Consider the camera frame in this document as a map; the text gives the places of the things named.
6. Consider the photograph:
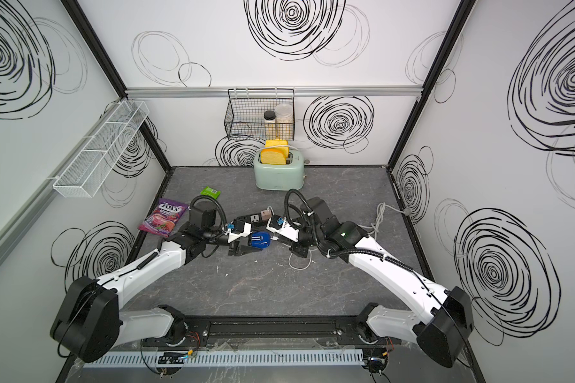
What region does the white USB charging cable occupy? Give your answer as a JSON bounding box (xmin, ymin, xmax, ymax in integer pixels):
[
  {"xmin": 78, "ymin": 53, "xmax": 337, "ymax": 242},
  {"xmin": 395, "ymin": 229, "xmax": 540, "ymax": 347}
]
[{"xmin": 267, "ymin": 205, "xmax": 315, "ymax": 271}]

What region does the black power strip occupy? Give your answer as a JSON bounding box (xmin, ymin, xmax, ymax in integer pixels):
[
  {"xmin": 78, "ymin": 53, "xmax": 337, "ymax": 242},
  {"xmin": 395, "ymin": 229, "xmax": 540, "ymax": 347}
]
[{"xmin": 236, "ymin": 212, "xmax": 269, "ymax": 228}]

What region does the pink USB charger adapter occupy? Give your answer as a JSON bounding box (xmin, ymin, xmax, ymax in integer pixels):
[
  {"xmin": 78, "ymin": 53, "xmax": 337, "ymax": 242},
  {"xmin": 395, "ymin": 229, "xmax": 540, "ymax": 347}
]
[{"xmin": 260, "ymin": 208, "xmax": 274, "ymax": 222}]

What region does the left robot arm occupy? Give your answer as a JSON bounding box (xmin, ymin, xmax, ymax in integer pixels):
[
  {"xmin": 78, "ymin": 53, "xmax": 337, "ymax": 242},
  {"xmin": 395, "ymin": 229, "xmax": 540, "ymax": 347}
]
[{"xmin": 50, "ymin": 196, "xmax": 255, "ymax": 362}]

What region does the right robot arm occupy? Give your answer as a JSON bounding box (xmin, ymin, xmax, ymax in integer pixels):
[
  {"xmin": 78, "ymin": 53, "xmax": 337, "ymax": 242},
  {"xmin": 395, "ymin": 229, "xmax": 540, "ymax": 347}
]
[{"xmin": 275, "ymin": 197, "xmax": 474, "ymax": 368}]

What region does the green candy packet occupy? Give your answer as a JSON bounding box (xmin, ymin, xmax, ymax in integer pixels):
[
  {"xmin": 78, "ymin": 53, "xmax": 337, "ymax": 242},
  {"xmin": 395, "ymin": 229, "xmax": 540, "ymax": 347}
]
[{"xmin": 201, "ymin": 186, "xmax": 221, "ymax": 199}]

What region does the purple Fox's candy bag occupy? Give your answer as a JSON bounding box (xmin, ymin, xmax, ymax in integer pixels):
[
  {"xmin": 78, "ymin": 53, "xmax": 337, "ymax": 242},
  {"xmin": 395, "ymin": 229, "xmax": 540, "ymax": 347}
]
[{"xmin": 138, "ymin": 198, "xmax": 189, "ymax": 238}]

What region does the mint green toaster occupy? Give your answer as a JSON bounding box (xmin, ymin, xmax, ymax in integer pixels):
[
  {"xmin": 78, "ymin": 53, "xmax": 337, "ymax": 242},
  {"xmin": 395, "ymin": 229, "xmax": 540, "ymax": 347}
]
[{"xmin": 253, "ymin": 146, "xmax": 305, "ymax": 192}]

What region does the yellow sponge toast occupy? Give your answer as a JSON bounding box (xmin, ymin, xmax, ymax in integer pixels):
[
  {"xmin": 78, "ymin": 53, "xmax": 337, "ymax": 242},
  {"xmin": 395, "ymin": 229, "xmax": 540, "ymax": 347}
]
[{"xmin": 260, "ymin": 140, "xmax": 290, "ymax": 165}]

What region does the white lid plastic jar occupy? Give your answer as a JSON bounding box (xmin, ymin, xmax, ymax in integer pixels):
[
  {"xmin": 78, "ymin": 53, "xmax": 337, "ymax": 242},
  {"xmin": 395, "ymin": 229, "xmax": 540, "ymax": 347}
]
[{"xmin": 275, "ymin": 103, "xmax": 294, "ymax": 140}]

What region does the dark lid spice jar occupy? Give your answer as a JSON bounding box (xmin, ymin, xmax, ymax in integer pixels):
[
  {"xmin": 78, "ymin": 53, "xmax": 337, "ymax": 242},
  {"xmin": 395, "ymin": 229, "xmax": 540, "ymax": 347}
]
[{"xmin": 264, "ymin": 110, "xmax": 277, "ymax": 140}]

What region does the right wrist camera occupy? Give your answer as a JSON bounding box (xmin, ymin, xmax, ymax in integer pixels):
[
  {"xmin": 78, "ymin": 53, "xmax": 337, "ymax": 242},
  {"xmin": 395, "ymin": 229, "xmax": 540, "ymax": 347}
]
[{"xmin": 267, "ymin": 215, "xmax": 299, "ymax": 242}]

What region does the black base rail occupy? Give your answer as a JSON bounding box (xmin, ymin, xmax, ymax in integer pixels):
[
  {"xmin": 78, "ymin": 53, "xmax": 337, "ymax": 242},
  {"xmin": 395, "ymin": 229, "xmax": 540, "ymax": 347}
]
[{"xmin": 78, "ymin": 315, "xmax": 463, "ymax": 348}]

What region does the black wire basket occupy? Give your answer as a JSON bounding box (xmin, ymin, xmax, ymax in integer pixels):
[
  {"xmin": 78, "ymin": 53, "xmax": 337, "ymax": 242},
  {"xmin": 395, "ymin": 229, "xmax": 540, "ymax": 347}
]
[{"xmin": 224, "ymin": 88, "xmax": 295, "ymax": 141}]

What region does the white wire wall shelf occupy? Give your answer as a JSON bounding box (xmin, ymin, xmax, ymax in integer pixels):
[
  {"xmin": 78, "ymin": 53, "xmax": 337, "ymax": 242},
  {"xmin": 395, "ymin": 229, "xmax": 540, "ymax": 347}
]
[{"xmin": 53, "ymin": 100, "xmax": 150, "ymax": 198}]

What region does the grey slotted cable duct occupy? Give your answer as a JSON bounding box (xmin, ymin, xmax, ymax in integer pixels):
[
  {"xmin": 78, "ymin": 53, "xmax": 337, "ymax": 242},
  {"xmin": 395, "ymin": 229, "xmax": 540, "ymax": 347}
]
[{"xmin": 84, "ymin": 349, "xmax": 364, "ymax": 370}]

